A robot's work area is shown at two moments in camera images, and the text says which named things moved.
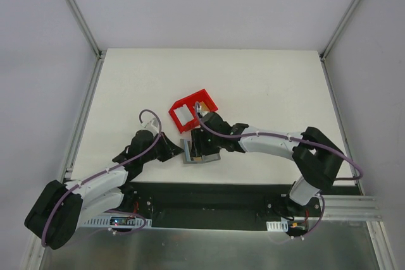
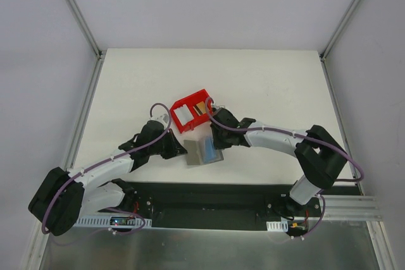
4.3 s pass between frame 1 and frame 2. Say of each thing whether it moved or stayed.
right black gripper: moved
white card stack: stayed
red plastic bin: stayed
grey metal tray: stayed
